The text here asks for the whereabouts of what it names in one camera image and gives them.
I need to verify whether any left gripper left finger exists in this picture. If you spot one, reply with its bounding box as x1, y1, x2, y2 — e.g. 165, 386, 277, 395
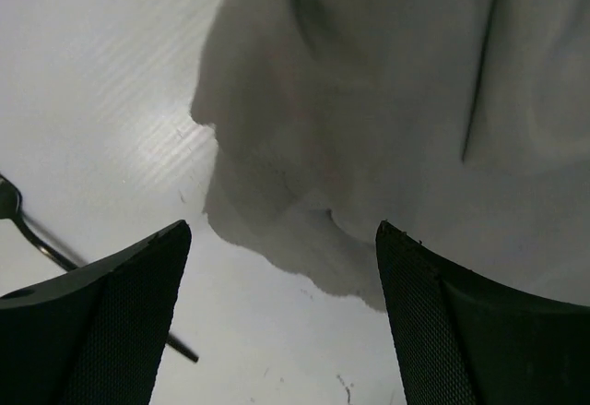
1, 220, 192, 405

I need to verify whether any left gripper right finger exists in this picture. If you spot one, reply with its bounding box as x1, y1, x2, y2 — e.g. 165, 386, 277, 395
375, 222, 589, 405

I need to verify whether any grey cloth placemat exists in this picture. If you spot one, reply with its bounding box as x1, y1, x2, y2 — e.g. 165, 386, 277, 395
192, 0, 589, 310

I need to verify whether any dark metal fork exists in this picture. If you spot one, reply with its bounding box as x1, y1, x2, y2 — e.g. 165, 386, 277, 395
1, 177, 199, 363

